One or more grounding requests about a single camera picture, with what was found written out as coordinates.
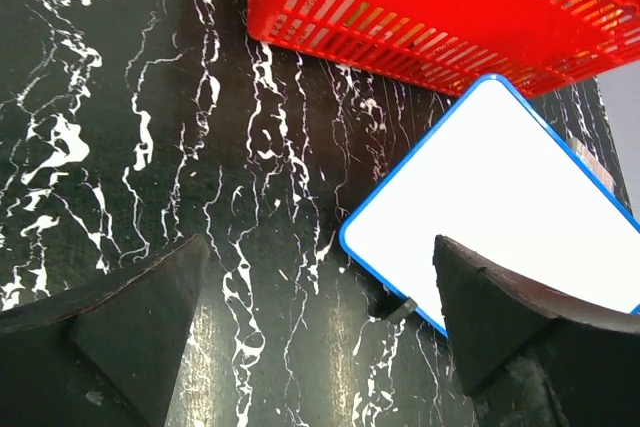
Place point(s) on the pink white eraser box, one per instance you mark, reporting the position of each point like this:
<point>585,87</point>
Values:
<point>593,164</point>

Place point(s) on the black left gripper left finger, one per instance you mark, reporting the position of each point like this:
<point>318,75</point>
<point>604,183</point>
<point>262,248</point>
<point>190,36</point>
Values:
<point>106,353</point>

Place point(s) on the red plastic shopping basket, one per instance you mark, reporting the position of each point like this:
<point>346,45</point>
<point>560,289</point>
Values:
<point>446,45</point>

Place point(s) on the blue framed whiteboard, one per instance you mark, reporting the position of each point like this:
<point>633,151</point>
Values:
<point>495,177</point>

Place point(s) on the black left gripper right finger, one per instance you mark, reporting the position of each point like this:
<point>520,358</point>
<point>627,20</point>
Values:
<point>528,355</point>

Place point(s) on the black whiteboard marker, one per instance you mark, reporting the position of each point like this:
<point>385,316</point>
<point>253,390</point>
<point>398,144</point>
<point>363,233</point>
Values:
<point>404,310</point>

